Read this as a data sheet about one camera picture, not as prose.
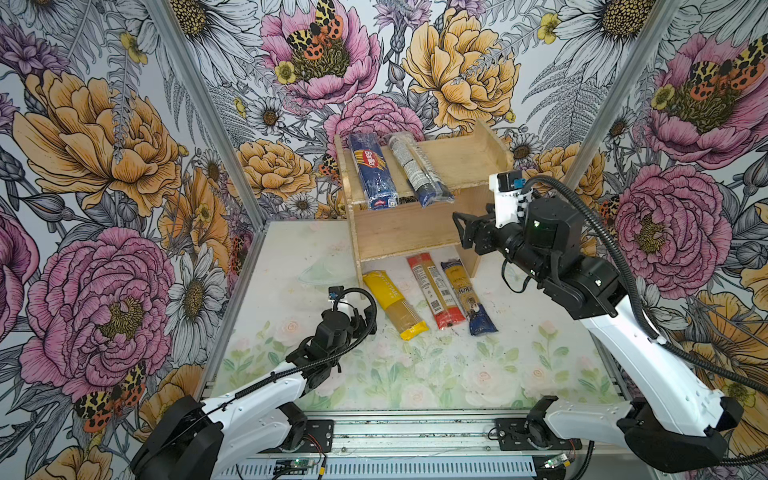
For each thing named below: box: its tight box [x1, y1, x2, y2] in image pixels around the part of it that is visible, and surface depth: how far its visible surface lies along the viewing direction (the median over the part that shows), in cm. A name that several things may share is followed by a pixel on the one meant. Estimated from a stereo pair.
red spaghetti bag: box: [406, 252, 466, 329], surface depth 101 cm
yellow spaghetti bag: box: [362, 270, 429, 341], surface depth 98 cm
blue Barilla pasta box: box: [348, 132, 399, 211], surface depth 69 cm
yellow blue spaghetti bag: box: [440, 259, 499, 336], surface depth 98 cm
